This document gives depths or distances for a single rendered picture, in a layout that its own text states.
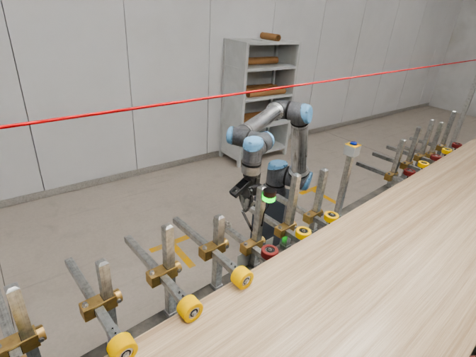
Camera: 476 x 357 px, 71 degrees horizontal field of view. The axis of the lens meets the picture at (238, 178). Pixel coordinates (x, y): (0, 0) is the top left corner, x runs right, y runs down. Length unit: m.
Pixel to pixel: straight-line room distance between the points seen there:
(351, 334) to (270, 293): 0.32
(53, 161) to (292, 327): 3.12
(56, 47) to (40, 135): 0.84
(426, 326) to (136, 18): 3.47
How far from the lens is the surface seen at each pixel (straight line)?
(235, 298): 1.38
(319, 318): 1.37
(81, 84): 3.75
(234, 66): 4.24
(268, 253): 1.58
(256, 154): 1.50
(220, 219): 1.42
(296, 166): 2.39
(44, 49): 3.64
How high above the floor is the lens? 1.90
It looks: 27 degrees down
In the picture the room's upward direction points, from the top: 4 degrees clockwise
